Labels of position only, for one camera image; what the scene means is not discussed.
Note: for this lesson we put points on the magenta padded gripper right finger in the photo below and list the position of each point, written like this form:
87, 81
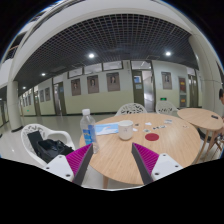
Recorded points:
153, 166

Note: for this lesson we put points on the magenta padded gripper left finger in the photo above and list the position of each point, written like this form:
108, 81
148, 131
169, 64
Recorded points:
73, 166

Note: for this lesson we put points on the clear plastic water bottle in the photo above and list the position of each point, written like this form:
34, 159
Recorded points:
87, 125

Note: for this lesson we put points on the round red coaster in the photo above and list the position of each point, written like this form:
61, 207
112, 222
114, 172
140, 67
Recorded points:
152, 137

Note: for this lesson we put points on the black bag on chair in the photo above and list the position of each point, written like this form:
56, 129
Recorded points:
47, 149

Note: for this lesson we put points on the round wooden table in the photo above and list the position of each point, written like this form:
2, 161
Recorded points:
114, 160
201, 118

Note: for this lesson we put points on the small white card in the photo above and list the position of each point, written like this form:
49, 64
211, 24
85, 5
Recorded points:
148, 123

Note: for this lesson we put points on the small dark items strip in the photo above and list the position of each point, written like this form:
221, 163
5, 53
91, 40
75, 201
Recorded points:
159, 127

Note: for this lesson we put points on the white ceramic mug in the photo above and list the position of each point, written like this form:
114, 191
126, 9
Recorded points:
125, 129

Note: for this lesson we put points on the blue white paper packet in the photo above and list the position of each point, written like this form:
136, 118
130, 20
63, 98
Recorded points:
104, 129

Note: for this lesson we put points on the white lattice chair middle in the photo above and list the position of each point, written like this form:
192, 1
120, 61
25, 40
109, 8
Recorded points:
131, 108

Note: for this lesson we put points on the white lattice chair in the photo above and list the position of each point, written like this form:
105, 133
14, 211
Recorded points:
131, 108
165, 107

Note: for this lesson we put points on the white lattice chair right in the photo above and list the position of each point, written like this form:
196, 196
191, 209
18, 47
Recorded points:
165, 107

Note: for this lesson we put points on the white chair with bag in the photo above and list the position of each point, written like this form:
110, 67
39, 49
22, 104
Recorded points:
46, 133

